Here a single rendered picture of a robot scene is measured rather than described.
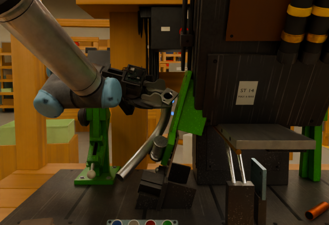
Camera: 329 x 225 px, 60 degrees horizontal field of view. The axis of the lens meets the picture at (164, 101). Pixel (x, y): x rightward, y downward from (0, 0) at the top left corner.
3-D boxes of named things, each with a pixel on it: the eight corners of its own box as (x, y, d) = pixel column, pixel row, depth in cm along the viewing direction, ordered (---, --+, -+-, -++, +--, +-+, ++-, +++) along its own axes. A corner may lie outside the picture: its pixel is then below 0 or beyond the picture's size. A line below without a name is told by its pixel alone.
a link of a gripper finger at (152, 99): (172, 102, 77) (140, 90, 77) (168, 115, 81) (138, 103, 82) (176, 95, 79) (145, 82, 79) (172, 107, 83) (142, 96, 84)
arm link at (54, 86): (62, 99, 67) (80, 68, 74) (23, 100, 70) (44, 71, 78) (77, 120, 72) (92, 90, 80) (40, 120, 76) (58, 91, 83)
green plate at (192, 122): (197, 155, 75) (219, 78, 73) (166, 147, 75) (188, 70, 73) (193, 144, 87) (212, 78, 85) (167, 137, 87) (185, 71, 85)
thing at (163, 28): (199, 49, 99) (200, 5, 98) (151, 49, 99) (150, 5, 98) (196, 52, 111) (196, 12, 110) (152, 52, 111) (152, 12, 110)
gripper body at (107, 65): (142, 87, 76) (98, 76, 76) (138, 107, 82) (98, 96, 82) (148, 68, 81) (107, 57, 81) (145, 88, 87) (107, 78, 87)
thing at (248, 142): (315, 155, 57) (316, 140, 57) (235, 155, 57) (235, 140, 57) (255, 123, 96) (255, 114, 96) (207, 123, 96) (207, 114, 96)
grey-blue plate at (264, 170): (267, 227, 68) (269, 169, 67) (258, 227, 68) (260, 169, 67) (254, 208, 77) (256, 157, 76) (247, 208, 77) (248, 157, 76)
